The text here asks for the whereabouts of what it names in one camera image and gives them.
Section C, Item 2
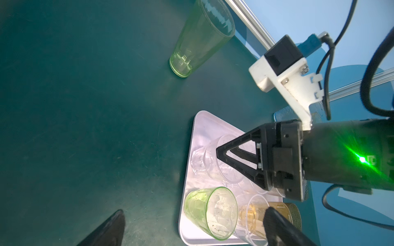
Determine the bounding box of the small green transparent glass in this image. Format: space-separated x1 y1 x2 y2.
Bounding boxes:
184 187 239 241

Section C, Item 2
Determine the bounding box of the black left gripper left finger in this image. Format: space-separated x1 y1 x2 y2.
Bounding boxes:
77 210 126 246

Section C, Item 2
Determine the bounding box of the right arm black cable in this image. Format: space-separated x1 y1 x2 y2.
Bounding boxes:
321 183 394 231

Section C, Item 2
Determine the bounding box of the horizontal aluminium frame rail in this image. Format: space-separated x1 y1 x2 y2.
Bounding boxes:
327 67 394 102

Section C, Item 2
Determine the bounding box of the right aluminium frame post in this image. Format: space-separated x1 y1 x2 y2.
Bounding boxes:
225 0 276 50

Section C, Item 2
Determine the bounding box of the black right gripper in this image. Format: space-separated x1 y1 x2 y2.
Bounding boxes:
216 119 394 201

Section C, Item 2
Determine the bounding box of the clear faceted glass one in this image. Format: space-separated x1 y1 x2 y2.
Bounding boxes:
234 194 269 246

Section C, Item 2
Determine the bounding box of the dimpled amber glass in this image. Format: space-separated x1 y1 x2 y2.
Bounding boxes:
276 203 302 231

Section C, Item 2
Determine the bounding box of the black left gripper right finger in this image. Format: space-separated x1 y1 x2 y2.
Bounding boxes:
263 207 316 246

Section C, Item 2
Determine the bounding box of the clear faceted glass four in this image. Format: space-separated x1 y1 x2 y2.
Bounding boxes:
190 134 244 184

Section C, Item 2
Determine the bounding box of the short yellow transparent glass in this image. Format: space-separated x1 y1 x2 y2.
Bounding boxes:
239 202 279 239

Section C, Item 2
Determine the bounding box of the tall frosted blue glass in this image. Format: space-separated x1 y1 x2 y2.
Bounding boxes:
274 101 327 124

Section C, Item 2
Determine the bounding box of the white plastic tray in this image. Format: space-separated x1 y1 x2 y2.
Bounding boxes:
178 110 284 246

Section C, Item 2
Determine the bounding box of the tall green transparent glass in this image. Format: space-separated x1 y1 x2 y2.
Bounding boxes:
169 0 236 78

